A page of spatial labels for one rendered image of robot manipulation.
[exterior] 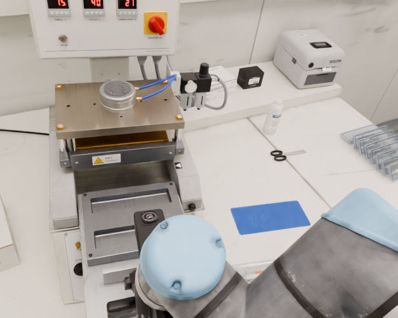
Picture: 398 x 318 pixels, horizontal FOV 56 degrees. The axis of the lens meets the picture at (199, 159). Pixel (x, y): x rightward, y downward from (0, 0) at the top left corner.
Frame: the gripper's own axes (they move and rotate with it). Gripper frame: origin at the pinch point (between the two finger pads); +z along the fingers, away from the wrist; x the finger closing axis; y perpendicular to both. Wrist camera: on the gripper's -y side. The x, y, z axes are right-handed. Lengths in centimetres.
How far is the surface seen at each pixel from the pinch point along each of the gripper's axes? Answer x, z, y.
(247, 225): 34.3, 32.4, -15.1
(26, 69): -25, 41, -83
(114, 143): -1.8, 5.7, -31.8
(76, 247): -12.4, 17.2, -13.3
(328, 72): 93, 42, -76
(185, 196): 12.4, 10.4, -18.9
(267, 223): 41, 32, -15
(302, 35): 85, 38, -94
